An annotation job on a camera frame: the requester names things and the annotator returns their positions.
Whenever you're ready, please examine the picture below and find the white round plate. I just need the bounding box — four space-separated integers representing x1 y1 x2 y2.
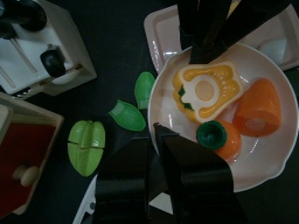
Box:
145 42 299 193

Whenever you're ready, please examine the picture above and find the red wooden drawer box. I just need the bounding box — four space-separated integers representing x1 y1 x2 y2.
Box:
0 92 65 221

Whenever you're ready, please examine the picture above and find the orange toy carrot piece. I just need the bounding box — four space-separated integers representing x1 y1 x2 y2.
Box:
231 77 283 138

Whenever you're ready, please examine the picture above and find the green toy leaf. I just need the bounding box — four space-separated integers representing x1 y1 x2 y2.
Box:
107 99 148 133
133 71 158 110

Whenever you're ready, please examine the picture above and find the white toy knife block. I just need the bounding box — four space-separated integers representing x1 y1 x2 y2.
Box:
0 0 99 101

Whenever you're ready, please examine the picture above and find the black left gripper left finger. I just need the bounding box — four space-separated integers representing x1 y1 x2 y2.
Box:
95 135 154 224

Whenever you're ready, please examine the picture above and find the pale rectangular tray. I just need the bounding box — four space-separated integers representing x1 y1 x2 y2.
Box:
143 3 299 74

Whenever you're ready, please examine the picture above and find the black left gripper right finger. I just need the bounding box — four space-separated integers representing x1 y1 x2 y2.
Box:
154 122 250 224

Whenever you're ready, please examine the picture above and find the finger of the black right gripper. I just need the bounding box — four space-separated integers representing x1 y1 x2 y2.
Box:
219 0 295 50
176 0 234 65

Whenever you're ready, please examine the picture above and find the yellow toy pepper half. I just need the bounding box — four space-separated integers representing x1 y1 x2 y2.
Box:
172 61 247 124

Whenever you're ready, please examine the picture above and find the white toy egg half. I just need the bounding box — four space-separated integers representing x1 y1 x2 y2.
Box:
256 37 288 65

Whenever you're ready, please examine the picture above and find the light green sliced toy vegetable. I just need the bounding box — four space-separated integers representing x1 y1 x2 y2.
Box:
67 119 108 179

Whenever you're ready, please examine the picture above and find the orange toy tomato green stem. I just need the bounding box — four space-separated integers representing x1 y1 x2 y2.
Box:
195 119 243 163

